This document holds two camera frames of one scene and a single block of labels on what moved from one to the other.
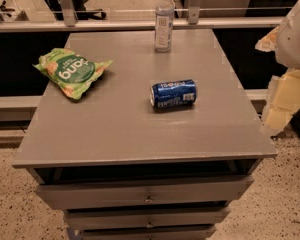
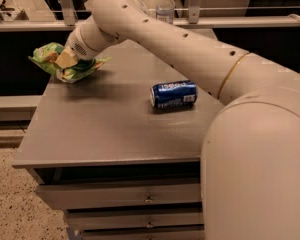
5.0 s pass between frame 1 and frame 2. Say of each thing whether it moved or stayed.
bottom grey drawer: stayed
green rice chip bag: moved
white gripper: moved
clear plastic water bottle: stayed
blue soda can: stayed
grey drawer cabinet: stayed
